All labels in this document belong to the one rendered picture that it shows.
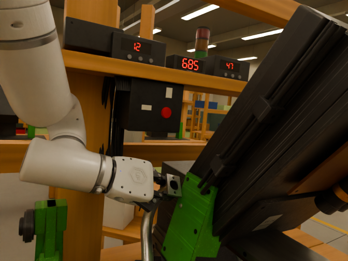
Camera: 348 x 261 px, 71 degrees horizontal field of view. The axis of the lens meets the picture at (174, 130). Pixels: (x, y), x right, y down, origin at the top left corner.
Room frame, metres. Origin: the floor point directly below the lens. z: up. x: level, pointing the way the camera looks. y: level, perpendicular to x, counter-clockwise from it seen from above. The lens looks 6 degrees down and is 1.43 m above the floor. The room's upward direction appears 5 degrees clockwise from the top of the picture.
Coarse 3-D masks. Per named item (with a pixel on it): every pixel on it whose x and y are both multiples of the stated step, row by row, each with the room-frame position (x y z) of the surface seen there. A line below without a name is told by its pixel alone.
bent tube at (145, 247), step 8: (168, 176) 0.59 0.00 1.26; (176, 176) 0.60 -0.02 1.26; (168, 184) 0.57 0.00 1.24; (176, 184) 0.59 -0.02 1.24; (168, 192) 0.56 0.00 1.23; (176, 192) 0.57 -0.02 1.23; (160, 200) 0.60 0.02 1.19; (144, 216) 0.62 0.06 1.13; (152, 216) 0.62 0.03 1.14; (144, 224) 0.61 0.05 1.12; (144, 232) 0.60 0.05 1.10; (144, 240) 0.58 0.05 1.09; (144, 248) 0.57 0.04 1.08; (152, 248) 0.58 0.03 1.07; (144, 256) 0.56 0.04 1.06; (152, 256) 0.56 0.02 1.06
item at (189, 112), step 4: (192, 92) 9.09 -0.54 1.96; (200, 96) 9.37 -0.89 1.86; (192, 100) 9.77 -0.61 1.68; (188, 104) 9.03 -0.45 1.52; (192, 104) 9.12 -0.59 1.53; (192, 108) 9.73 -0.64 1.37; (188, 112) 9.15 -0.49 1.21; (196, 112) 9.34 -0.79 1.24; (188, 116) 9.06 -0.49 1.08; (196, 116) 9.26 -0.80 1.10; (200, 116) 9.37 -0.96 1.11; (188, 120) 9.20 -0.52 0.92; (188, 124) 9.22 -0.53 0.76; (188, 128) 9.09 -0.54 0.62; (196, 128) 9.29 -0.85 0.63; (188, 132) 9.22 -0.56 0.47; (188, 136) 9.23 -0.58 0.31; (196, 136) 9.37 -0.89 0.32
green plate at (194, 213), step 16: (192, 176) 0.57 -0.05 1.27; (192, 192) 0.55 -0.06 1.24; (208, 192) 0.51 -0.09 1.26; (176, 208) 0.58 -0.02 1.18; (192, 208) 0.53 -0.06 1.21; (208, 208) 0.49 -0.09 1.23; (176, 224) 0.56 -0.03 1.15; (192, 224) 0.51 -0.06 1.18; (208, 224) 0.51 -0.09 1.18; (176, 240) 0.54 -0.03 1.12; (192, 240) 0.49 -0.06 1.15; (208, 240) 0.51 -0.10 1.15; (176, 256) 0.52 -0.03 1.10; (192, 256) 0.48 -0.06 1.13; (208, 256) 0.52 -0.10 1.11
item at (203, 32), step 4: (200, 28) 0.94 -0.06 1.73; (204, 28) 0.94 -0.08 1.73; (208, 28) 0.95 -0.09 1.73; (200, 32) 0.94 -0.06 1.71; (204, 32) 0.94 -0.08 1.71; (208, 32) 0.95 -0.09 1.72; (196, 36) 0.96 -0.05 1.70; (200, 36) 0.94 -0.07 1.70; (204, 36) 0.94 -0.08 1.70; (208, 36) 0.95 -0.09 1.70; (208, 40) 0.96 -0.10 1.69
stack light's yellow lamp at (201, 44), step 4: (196, 40) 0.95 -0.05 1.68; (200, 40) 0.94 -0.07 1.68; (204, 40) 0.94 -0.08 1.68; (196, 44) 0.95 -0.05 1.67; (200, 44) 0.94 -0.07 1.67; (204, 44) 0.94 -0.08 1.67; (208, 44) 0.96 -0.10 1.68; (196, 48) 0.95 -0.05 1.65; (200, 48) 0.94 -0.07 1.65; (204, 48) 0.94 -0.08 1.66
